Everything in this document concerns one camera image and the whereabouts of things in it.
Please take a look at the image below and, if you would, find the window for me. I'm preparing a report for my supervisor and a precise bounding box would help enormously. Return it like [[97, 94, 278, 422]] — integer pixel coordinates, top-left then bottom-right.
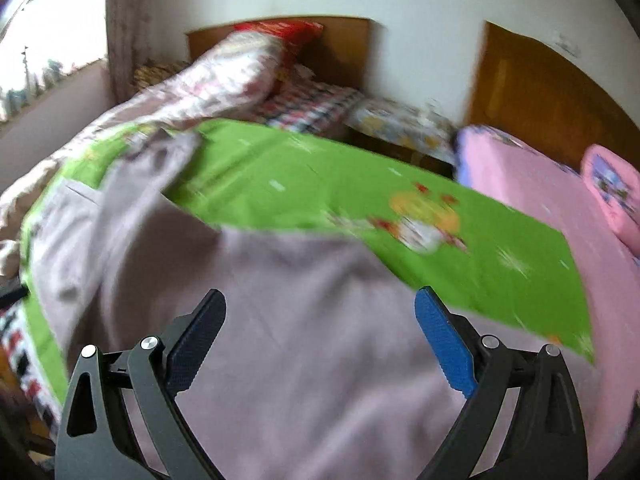
[[0, 0, 108, 123]]

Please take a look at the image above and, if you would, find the wooden nightstand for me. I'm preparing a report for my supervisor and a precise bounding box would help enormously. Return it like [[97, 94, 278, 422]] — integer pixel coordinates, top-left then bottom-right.
[[350, 130, 457, 178]]

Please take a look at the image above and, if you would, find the brown patterned cushion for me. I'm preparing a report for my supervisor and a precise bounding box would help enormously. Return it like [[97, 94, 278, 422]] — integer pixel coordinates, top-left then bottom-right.
[[132, 60, 191, 92]]

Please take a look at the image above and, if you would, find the dark wooden headboard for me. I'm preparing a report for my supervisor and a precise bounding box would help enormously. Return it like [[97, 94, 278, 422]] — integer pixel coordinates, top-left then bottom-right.
[[185, 16, 373, 106]]

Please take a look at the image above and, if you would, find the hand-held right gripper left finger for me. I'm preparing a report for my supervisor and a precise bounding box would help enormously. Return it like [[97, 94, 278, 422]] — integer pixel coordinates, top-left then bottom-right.
[[54, 288, 228, 480]]

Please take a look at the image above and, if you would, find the pink floral pillow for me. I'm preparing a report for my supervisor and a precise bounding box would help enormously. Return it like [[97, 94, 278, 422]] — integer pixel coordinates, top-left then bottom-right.
[[0, 35, 286, 281]]

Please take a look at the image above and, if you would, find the red pillow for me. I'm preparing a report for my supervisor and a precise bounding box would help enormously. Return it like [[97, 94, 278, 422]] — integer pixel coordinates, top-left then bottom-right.
[[232, 19, 325, 96]]

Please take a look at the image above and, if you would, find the mauve knitted sweater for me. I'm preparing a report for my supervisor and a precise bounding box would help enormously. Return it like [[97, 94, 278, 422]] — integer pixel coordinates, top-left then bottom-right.
[[20, 132, 626, 480]]

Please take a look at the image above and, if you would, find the pink bed sheet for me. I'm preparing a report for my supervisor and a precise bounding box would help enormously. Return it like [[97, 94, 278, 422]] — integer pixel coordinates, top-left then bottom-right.
[[452, 125, 640, 461]]

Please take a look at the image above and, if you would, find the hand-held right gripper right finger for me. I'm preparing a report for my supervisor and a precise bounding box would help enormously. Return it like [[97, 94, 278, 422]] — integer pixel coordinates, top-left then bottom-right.
[[414, 286, 590, 480]]

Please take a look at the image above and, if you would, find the beige curtain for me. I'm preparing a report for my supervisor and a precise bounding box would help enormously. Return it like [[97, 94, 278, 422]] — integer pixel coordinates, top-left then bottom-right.
[[106, 0, 156, 103]]

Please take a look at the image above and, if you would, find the orange wooden headboard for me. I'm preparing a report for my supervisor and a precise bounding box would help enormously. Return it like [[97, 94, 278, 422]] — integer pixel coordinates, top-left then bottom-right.
[[467, 21, 640, 171]]

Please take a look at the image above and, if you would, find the green printed blanket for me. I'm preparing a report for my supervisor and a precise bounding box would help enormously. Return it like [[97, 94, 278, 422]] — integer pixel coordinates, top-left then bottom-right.
[[20, 119, 596, 411]]

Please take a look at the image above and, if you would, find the pink folded quilt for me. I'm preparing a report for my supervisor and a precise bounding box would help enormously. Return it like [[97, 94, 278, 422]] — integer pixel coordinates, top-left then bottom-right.
[[580, 144, 640, 261]]

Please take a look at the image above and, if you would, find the cloth-covered nightstand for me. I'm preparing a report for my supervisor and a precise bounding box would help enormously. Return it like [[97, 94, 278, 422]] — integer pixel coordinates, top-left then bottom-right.
[[345, 97, 458, 161]]

